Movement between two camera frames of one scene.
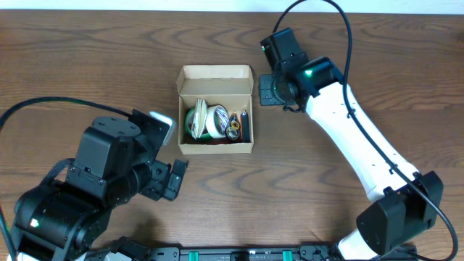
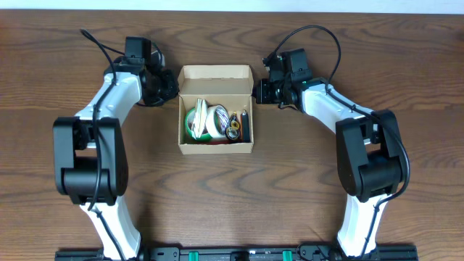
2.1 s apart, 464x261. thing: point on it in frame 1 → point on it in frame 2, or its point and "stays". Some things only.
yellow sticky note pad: (199, 117) stays
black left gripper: (159, 180) → (168, 87)
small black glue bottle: (233, 129) stays
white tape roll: (217, 119) stays
